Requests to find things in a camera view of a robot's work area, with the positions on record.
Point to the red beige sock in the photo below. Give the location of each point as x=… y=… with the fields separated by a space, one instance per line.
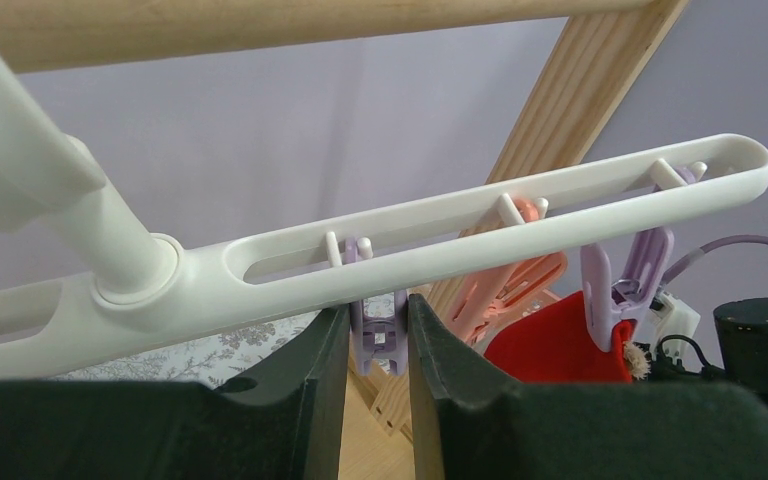
x=553 y=345

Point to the floral patterned table mat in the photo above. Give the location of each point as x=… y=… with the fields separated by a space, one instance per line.
x=210 y=360

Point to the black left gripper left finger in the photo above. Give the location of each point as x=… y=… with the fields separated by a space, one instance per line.
x=280 y=419

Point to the purple clothespin end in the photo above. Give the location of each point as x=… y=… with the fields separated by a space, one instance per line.
x=608 y=301

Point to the purple clothespin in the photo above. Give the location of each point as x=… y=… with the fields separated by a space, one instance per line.
x=373 y=338

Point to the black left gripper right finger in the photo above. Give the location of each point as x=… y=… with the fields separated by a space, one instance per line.
x=472 y=421

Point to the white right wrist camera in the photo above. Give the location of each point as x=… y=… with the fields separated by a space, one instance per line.
x=671 y=316

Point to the orange clothespin right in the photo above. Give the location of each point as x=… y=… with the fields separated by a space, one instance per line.
x=490 y=299

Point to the white plastic clip hanger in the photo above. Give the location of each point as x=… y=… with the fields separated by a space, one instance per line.
x=144 y=291

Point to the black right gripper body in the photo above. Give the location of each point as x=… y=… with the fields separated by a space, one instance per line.
x=742 y=332

